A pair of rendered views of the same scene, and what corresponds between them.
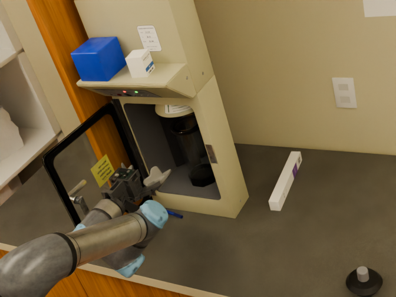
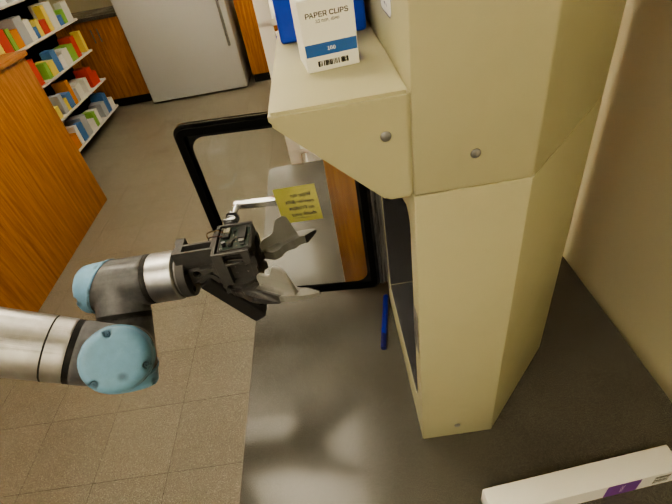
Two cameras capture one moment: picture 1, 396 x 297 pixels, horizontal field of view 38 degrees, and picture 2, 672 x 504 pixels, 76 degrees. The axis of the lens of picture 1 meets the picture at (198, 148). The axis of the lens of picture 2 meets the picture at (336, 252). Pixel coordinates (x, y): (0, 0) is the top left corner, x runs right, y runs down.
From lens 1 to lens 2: 132 cm
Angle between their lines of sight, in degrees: 44
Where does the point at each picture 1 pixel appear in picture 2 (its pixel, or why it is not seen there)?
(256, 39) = not seen: outside the picture
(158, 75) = (321, 82)
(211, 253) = (325, 449)
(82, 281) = not seen: hidden behind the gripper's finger
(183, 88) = (354, 158)
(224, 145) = (463, 336)
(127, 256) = not seen: hidden behind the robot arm
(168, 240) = (331, 361)
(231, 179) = (449, 391)
